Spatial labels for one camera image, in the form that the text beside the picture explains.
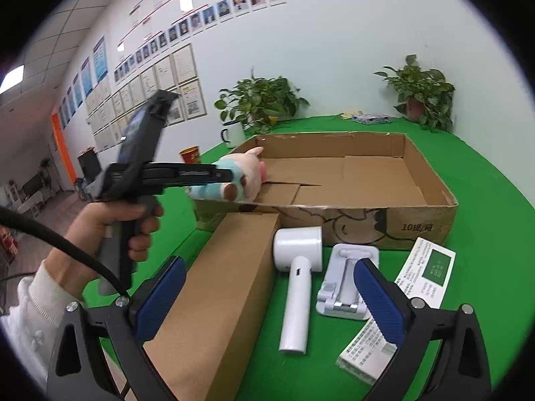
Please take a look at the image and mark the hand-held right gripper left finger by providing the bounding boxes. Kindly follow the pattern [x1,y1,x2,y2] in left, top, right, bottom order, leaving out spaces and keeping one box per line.
[45,256,187,401]

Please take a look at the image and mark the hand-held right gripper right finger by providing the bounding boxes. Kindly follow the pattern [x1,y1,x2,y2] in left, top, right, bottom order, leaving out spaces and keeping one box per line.
[353,258,492,401]

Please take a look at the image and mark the pink plush pig toy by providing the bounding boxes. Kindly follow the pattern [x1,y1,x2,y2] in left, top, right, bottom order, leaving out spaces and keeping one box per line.
[187,147,268,203]

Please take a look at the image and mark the white and green carton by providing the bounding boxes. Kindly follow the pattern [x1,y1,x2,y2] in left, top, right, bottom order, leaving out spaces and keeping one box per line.
[336,237,456,387]

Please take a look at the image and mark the white folding phone stand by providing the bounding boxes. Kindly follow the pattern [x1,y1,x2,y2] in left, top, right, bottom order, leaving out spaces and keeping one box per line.
[316,244,381,319]

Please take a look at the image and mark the long narrow cardboard box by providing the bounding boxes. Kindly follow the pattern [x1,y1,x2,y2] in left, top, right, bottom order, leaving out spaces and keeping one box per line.
[143,212,282,401]

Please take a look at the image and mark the white handheld lint remover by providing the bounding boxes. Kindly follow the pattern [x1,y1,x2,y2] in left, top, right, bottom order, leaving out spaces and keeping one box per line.
[273,226,325,354]

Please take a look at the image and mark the large cardboard box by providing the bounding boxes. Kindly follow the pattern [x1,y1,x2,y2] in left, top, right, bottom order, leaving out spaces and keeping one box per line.
[194,131,459,252]

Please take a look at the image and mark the person's left forearm white sleeve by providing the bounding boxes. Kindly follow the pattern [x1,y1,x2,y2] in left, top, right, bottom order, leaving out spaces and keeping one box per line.
[0,259,90,389]

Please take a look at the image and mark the person's left hand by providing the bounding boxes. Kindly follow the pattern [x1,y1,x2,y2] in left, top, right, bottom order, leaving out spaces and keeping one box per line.
[44,200,165,301]

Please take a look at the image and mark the red snack cup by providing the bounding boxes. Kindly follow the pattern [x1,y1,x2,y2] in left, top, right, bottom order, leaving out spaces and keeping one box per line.
[179,146,202,165]

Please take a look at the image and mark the white enamel mug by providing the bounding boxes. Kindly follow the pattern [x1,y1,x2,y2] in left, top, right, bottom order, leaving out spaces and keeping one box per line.
[220,121,245,149]

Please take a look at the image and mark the black monitor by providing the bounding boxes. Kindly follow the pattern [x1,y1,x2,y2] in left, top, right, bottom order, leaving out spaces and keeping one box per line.
[77,150,101,185]

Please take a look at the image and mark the orange pillar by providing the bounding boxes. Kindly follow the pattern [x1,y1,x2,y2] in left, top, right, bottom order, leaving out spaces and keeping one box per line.
[50,112,76,185]

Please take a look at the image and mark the bushy potted green plant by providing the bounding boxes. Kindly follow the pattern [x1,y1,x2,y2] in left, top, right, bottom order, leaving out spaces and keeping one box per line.
[214,76,310,135]

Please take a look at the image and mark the colourful patterned packet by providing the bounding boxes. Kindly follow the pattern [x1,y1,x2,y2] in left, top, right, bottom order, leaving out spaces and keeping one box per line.
[351,113,394,125]

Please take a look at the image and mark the ceiling light panel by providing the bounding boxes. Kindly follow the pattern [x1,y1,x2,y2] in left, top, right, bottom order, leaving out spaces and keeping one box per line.
[0,64,26,93]

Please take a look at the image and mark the green plant in brown pot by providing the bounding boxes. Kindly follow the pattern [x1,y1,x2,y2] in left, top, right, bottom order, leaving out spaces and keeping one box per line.
[373,54,456,133]

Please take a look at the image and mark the group of framed wall certificates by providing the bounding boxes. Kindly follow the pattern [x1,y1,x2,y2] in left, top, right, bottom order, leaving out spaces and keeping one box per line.
[85,43,197,153]

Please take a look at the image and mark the black cable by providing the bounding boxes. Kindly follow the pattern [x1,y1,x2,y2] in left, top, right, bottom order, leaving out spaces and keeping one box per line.
[0,206,129,297]

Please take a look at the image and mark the row of blue wall posters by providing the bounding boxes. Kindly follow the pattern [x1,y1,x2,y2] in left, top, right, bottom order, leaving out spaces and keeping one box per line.
[58,35,108,130]

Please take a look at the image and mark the row of wall portrait photos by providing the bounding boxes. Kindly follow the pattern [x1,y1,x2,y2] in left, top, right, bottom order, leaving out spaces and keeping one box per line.
[113,0,287,85]

